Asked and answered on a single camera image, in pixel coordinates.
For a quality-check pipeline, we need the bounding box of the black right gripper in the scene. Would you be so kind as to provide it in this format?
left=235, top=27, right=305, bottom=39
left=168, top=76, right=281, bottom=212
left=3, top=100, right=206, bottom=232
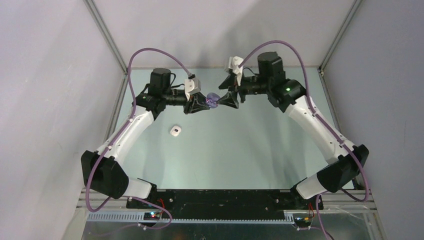
left=216, top=70, right=271, bottom=109

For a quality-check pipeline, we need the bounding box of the purple oval charging case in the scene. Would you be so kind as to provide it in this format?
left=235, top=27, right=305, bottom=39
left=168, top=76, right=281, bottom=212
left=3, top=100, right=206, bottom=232
left=206, top=92, right=221, bottom=109

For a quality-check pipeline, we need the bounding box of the white earbud charging case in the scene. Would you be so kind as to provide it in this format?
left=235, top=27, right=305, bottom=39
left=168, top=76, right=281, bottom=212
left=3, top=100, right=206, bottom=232
left=170, top=125, right=182, bottom=137

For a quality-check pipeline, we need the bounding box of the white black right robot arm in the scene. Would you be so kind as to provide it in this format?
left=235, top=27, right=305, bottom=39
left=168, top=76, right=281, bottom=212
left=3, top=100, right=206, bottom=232
left=217, top=52, right=369, bottom=209

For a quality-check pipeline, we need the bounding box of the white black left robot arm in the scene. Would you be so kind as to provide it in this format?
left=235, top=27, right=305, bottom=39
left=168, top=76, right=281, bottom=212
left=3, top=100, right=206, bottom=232
left=81, top=68, right=210, bottom=208

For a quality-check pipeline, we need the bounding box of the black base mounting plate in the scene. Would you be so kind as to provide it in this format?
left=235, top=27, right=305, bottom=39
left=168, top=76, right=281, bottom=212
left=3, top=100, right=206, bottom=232
left=126, top=189, right=324, bottom=221

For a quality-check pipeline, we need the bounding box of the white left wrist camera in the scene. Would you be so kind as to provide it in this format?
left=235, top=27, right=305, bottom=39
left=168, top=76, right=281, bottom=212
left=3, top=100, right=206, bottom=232
left=183, top=74, right=201, bottom=101

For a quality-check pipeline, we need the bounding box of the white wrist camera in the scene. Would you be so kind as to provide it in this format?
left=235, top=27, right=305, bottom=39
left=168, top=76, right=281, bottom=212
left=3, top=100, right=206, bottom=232
left=226, top=56, right=244, bottom=87
left=183, top=74, right=201, bottom=101

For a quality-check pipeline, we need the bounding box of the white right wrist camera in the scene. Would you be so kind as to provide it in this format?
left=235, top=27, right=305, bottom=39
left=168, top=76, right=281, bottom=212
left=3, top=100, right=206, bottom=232
left=226, top=56, right=244, bottom=87

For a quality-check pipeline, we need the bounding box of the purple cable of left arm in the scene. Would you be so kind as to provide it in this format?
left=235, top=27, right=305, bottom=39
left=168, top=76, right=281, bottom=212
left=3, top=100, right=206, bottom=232
left=85, top=47, right=195, bottom=231

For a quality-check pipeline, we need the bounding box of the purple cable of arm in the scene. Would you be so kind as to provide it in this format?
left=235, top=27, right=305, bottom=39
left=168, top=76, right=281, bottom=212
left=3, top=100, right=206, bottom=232
left=238, top=40, right=371, bottom=240
left=85, top=47, right=195, bottom=231

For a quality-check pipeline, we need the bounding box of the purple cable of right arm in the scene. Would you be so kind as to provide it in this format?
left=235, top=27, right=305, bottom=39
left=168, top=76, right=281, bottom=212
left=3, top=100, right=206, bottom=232
left=238, top=40, right=371, bottom=240

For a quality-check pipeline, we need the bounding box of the aluminium frame corner post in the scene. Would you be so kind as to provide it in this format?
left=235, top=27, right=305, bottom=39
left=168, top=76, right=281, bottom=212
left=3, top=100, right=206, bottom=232
left=83, top=0, right=128, bottom=75

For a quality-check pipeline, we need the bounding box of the aluminium front frame rail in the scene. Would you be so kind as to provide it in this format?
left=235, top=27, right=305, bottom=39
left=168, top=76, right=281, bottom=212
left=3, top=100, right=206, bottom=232
left=76, top=188, right=379, bottom=226

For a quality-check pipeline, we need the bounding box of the right rear frame post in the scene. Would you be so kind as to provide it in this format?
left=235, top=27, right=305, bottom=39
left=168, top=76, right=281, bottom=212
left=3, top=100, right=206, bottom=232
left=318, top=0, right=364, bottom=73

